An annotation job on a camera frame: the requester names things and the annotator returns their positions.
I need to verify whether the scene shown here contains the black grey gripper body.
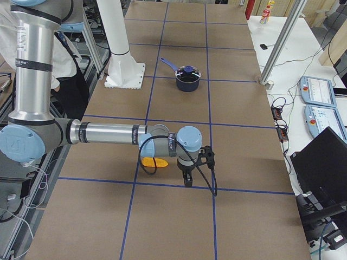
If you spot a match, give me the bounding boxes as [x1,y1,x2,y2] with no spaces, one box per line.
[177,157,196,176]

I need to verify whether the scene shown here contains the glass lid blue knob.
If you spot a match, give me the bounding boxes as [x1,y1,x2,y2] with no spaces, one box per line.
[175,66,201,78]

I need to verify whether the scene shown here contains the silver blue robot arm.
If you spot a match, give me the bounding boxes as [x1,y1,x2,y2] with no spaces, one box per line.
[1,1,202,187]

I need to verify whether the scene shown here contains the yellow toy corn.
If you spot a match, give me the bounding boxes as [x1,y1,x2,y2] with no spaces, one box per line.
[142,157,169,168]

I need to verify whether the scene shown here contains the dark blue saucepan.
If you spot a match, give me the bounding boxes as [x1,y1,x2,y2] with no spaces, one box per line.
[159,57,201,92]

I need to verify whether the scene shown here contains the black laptop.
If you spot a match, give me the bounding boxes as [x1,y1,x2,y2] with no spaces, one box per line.
[290,127,346,203]

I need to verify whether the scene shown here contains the lower teach pendant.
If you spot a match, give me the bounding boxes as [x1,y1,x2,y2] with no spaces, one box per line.
[304,105,346,142]

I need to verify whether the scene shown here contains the teach pendant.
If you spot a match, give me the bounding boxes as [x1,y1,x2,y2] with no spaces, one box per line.
[304,105,346,142]
[299,76,337,107]

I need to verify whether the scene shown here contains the small black device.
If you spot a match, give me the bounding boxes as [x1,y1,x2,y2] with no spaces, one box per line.
[260,44,268,50]

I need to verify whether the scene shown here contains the upper teach pendant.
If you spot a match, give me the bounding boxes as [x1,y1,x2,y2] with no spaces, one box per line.
[299,76,337,107]

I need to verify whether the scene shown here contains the person in white shirt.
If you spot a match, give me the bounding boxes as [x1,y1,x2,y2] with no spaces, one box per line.
[1,1,89,120]

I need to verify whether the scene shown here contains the colourful drink bottle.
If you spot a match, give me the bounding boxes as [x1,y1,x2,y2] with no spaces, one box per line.
[260,1,275,25]

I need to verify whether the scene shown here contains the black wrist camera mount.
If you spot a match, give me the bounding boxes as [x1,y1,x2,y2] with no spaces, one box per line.
[197,146,215,171]

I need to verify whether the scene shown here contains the black camera cable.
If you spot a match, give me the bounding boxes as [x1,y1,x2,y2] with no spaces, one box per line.
[137,134,219,197]

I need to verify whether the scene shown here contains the black orange cable adapter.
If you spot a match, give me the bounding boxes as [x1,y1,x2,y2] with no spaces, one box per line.
[271,106,282,120]

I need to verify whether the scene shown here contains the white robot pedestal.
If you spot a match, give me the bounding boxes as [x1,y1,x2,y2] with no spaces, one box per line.
[97,0,145,89]

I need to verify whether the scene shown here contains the aluminium frame post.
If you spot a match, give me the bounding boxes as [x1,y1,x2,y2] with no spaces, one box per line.
[259,0,307,90]

